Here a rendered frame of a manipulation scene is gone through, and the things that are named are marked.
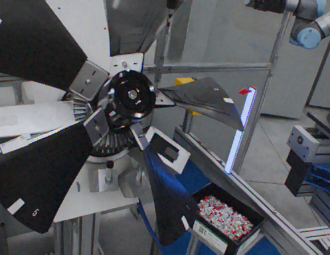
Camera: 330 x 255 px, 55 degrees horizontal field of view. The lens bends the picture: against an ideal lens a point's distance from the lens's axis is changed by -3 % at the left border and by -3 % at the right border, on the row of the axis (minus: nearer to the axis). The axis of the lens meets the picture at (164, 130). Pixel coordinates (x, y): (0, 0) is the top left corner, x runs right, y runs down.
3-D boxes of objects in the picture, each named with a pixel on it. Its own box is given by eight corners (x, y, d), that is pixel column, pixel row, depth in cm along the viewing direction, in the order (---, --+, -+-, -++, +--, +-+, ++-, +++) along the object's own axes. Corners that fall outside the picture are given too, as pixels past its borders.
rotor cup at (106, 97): (91, 138, 81) (109, 129, 70) (82, 82, 82) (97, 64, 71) (143, 131, 88) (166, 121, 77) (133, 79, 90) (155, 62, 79)
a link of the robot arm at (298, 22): (289, 46, 126) (299, 18, 120) (285, 40, 135) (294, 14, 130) (309, 50, 125) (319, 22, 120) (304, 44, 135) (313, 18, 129)
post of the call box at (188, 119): (180, 130, 140) (186, 103, 134) (186, 129, 142) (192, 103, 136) (184, 133, 138) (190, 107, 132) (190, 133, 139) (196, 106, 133)
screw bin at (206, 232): (174, 217, 101) (178, 200, 97) (207, 196, 112) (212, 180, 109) (231, 263, 89) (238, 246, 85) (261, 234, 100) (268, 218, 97)
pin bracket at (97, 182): (89, 171, 95) (98, 169, 87) (107, 170, 98) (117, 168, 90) (89, 192, 94) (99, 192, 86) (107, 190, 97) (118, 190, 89)
